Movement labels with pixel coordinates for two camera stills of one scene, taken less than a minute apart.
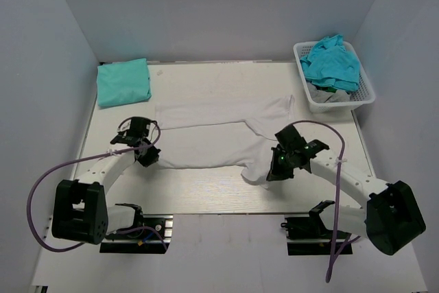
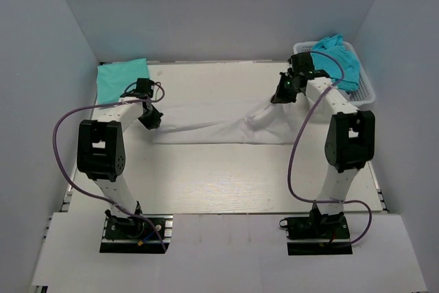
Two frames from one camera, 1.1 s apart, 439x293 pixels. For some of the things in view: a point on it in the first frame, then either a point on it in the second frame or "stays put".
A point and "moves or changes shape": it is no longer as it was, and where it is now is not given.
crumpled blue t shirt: x=329 y=63 stays put
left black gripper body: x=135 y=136 to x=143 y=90
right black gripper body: x=289 y=153 to x=292 y=77
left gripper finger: x=152 y=154 to x=153 y=120
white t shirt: x=221 y=134 moves or changes shape
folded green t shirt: x=123 y=82 stays put
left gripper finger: x=145 y=160 to x=151 y=119
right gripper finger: x=280 y=168 to x=284 y=92
